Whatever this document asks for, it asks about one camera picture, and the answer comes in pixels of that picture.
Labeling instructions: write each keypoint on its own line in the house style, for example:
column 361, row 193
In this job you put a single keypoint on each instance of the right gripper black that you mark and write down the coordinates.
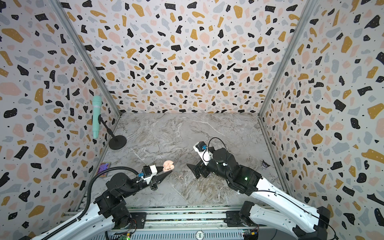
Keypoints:
column 203, row 168

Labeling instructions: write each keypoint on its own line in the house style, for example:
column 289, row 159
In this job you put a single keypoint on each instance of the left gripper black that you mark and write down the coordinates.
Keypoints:
column 158, row 180

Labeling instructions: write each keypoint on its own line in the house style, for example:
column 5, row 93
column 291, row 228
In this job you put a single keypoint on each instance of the pink earbud charging case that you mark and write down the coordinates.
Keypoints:
column 168, row 166

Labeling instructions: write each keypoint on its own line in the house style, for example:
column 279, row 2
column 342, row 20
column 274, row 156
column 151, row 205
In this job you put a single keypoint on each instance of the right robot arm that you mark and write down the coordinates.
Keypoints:
column 301, row 221

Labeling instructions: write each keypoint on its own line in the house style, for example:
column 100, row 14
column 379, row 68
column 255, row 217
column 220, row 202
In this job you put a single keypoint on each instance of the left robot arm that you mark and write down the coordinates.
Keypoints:
column 108, row 211

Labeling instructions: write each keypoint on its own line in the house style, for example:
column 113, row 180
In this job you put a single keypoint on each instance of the colourful card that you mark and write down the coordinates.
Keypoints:
column 103, row 167

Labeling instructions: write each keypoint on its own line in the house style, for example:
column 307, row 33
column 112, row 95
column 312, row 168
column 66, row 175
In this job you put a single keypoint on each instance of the black microphone stand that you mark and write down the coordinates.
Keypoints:
column 116, row 142

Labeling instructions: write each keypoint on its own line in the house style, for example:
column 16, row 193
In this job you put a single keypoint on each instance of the small dark wrapper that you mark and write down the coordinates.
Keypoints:
column 265, row 165

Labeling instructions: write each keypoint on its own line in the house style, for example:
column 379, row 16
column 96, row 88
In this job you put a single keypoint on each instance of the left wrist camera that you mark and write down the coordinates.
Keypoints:
column 148, row 172

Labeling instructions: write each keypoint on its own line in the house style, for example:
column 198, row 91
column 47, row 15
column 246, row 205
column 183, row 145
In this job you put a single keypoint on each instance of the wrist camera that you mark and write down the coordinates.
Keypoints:
column 148, row 172
column 202, row 149

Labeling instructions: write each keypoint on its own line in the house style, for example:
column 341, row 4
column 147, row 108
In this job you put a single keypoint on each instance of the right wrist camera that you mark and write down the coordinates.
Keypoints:
column 202, row 149

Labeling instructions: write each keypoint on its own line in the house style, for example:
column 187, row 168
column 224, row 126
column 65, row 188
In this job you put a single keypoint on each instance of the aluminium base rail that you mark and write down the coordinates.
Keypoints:
column 208, row 223

